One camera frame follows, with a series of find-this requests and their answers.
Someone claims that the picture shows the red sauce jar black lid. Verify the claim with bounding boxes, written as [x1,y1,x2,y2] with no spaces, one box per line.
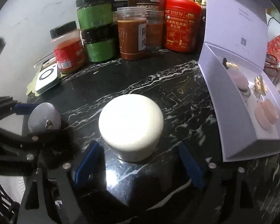
[50,21,86,74]

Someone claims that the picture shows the lower green jar black lid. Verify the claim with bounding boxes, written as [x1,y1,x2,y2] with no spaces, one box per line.
[81,24,115,63]

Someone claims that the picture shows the red patterned packet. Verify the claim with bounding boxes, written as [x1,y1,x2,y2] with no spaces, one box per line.
[267,34,280,63]

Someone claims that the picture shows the orange powder plastic jar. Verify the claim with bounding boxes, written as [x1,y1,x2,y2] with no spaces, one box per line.
[117,7,147,60]

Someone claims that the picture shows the green jar black lid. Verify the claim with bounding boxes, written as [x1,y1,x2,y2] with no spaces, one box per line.
[81,24,115,63]
[76,0,113,30]

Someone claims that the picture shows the red tin canister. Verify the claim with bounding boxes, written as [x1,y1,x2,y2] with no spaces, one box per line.
[163,0,202,53]

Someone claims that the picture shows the small white round jar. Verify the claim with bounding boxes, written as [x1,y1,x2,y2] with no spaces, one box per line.
[28,103,62,133]

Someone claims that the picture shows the lavender gift box with lid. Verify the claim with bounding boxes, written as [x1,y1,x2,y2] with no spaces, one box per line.
[199,0,280,162]

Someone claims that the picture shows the upper green jar black lid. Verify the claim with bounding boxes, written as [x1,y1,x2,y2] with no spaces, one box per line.
[76,0,113,30]

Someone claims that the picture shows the pink round compact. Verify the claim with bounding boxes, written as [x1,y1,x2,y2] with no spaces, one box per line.
[254,99,279,130]

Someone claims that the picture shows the purple round compact jar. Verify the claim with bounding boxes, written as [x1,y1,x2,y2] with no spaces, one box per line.
[227,68,251,101]

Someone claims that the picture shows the black beaded hair clip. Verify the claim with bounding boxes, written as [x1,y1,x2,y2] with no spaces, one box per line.
[223,57,239,70]

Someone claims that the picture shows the white square device black ring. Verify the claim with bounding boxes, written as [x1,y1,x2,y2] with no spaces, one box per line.
[35,63,62,96]

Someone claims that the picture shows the clear glass container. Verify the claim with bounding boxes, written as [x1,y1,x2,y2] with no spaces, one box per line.
[264,54,280,94]

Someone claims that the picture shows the large white cream jar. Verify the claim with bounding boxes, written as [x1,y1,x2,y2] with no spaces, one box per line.
[99,94,164,162]

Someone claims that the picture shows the gold metal hair claw clip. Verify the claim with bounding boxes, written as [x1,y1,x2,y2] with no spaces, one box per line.
[253,75,268,99]

